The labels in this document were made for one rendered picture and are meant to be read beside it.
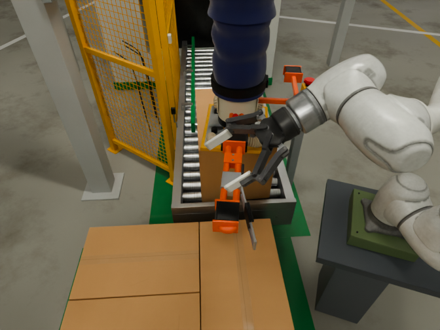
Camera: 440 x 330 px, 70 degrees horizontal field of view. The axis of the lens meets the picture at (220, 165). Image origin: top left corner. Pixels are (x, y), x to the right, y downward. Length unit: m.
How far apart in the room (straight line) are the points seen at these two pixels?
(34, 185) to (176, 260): 1.78
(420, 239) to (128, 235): 1.33
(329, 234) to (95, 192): 1.91
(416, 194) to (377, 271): 0.36
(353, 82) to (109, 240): 1.44
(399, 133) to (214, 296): 1.16
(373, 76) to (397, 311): 1.83
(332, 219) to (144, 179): 1.72
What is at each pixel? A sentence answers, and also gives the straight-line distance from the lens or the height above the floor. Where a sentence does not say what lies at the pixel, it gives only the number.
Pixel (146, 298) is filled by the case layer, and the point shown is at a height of 0.54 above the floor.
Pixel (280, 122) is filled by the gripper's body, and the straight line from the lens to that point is 0.71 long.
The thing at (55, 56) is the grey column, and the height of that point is 1.18.
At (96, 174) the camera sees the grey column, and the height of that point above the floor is 0.23.
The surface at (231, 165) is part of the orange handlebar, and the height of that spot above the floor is 1.21.
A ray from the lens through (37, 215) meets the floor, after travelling 2.86.
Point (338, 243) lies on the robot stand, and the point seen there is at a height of 0.75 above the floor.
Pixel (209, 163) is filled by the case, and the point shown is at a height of 0.86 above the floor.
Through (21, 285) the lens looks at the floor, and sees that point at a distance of 2.53.
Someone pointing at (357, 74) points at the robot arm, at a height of 1.66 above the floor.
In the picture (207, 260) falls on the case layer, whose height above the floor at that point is 0.54.
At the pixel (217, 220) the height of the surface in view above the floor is 1.25.
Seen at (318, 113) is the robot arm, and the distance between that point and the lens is 0.72.
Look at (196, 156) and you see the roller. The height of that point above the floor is 0.54.
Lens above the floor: 1.97
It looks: 43 degrees down
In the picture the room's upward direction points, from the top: straight up
